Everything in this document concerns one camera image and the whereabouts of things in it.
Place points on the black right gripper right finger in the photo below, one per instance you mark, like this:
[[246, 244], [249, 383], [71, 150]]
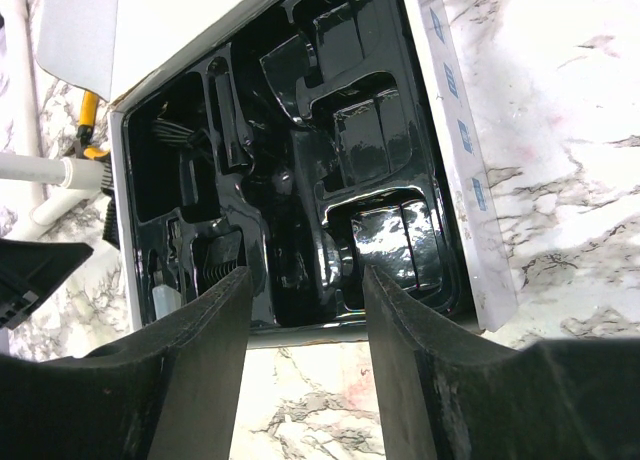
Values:
[[446, 393]]

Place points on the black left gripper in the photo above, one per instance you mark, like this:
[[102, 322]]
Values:
[[31, 272]]

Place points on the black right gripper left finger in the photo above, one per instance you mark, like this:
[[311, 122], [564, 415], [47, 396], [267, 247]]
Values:
[[167, 391]]

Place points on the white hair clipper kit box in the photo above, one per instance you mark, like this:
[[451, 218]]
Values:
[[335, 135]]

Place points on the black clipper guard comb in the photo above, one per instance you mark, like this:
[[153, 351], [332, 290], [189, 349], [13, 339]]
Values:
[[110, 230]]

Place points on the small oil bottle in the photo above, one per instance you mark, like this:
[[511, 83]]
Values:
[[166, 300]]

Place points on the black guard comb in tray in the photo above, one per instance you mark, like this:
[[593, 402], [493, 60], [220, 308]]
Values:
[[223, 255]]

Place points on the white PVC pipe frame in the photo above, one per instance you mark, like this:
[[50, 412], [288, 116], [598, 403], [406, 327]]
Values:
[[49, 187]]

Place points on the yellow handled pliers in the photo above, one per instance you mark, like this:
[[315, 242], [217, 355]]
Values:
[[82, 147]]

